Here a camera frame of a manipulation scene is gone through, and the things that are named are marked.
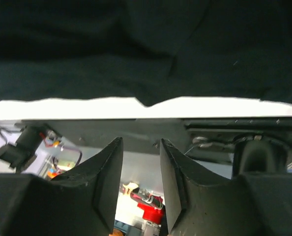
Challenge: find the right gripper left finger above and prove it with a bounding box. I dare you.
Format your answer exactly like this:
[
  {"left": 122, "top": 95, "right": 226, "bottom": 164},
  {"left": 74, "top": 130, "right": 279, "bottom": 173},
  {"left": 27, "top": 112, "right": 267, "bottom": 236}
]
[{"left": 0, "top": 137, "right": 123, "bottom": 236}]

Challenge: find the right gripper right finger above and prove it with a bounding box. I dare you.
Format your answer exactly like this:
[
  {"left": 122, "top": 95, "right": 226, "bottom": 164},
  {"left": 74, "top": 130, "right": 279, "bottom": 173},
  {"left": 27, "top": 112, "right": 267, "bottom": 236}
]
[{"left": 160, "top": 139, "right": 292, "bottom": 236}]

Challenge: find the black t shirt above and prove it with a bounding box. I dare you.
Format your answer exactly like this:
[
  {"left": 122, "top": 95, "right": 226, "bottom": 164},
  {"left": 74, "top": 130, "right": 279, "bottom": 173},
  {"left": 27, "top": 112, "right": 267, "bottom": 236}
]
[{"left": 0, "top": 0, "right": 292, "bottom": 106}]

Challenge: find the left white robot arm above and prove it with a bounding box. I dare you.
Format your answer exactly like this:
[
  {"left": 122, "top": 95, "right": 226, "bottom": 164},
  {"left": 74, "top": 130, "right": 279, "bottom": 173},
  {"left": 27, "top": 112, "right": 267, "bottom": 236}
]
[{"left": 0, "top": 126, "right": 43, "bottom": 173}]

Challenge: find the aluminium frame rail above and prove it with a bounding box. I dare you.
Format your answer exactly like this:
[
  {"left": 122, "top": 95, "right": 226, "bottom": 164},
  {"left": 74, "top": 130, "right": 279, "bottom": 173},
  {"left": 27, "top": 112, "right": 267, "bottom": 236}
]
[{"left": 182, "top": 117, "right": 292, "bottom": 139}]

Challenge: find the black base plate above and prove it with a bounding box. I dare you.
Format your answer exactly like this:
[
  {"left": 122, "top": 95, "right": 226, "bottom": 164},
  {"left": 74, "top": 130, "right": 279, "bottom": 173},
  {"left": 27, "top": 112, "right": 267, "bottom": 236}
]
[{"left": 20, "top": 118, "right": 235, "bottom": 158}]

